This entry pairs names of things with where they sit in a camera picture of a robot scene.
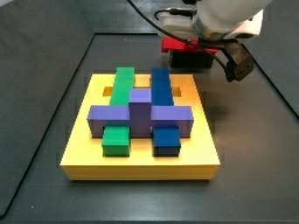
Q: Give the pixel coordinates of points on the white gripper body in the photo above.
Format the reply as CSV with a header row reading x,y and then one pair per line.
x,y
214,24

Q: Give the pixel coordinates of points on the red E-shaped block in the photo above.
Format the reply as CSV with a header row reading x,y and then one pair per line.
x,y
171,44

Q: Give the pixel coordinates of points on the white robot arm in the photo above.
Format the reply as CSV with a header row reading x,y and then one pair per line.
x,y
230,4

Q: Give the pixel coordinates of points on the yellow base board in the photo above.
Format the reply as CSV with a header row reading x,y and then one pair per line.
x,y
84,163

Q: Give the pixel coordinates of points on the black slotted holder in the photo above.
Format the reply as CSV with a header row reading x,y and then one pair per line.
x,y
190,60

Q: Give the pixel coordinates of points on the purple cross block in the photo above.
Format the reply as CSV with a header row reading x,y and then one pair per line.
x,y
140,115

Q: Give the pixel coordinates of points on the blue long bar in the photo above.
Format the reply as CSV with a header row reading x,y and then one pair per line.
x,y
166,135

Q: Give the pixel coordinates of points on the green long bar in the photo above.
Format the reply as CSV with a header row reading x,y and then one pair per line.
x,y
116,141

